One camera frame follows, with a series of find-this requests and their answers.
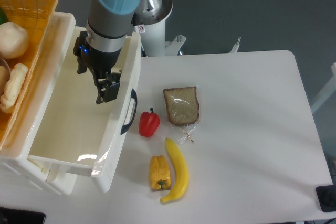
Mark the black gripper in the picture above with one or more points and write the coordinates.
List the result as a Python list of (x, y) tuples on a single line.
[(100, 64)]

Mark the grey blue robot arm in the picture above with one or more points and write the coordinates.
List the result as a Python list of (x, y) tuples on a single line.
[(109, 21)]

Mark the open white upper drawer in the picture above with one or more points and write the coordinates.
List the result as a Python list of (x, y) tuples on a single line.
[(77, 136)]

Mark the white plastic drawer cabinet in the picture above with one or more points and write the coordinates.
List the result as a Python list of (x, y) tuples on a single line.
[(17, 169)]

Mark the long white bread roll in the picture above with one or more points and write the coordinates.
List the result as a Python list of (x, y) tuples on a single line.
[(13, 87)]

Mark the red bell pepper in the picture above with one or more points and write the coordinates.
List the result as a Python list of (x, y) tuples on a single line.
[(148, 123)]

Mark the round white bread bun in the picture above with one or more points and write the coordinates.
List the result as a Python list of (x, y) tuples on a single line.
[(14, 40)]

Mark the orange wicker basket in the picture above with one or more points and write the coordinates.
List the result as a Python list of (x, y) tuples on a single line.
[(34, 16)]

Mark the bagged brown bread slice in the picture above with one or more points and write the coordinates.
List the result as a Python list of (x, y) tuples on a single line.
[(182, 111)]

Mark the green vegetable in basket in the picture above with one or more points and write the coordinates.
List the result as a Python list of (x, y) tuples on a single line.
[(3, 16)]

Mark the yellow bell pepper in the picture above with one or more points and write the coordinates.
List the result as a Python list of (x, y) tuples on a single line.
[(159, 173)]

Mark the yellow banana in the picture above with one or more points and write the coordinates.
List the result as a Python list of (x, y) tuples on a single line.
[(181, 172)]

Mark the black device bottom left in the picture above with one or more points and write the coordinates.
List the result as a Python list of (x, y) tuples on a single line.
[(18, 216)]

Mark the black device right edge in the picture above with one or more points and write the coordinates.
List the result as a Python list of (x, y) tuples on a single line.
[(326, 197)]

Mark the dark blue drawer handle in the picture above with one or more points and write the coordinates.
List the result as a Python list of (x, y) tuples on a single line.
[(131, 112)]

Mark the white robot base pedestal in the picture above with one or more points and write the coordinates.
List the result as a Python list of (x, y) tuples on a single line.
[(149, 21)]

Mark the white frame right edge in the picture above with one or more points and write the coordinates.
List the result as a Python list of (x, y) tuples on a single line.
[(326, 91)]

